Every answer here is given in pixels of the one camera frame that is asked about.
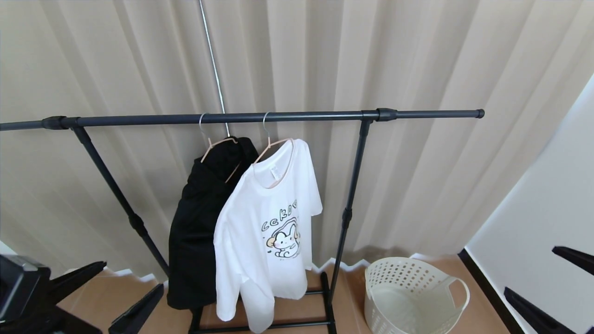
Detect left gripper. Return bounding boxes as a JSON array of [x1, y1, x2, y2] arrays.
[[0, 261, 165, 334]]

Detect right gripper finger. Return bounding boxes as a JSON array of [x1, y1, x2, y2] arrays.
[[504, 286, 594, 334], [551, 246, 594, 276]]

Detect pink clothes hanger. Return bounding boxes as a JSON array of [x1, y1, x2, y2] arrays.
[[199, 113, 243, 184], [253, 111, 296, 189]]

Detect black clothes rack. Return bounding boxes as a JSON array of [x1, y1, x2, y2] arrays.
[[0, 108, 485, 334]]

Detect white garment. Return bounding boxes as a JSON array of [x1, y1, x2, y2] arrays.
[[213, 138, 323, 334]]

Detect white laundry basket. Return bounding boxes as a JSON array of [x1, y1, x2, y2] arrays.
[[363, 257, 471, 334]]

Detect beige curtain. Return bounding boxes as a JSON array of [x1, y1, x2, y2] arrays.
[[0, 0, 594, 281]]

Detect black shorts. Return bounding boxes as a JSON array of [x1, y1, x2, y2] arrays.
[[166, 136, 259, 310]]

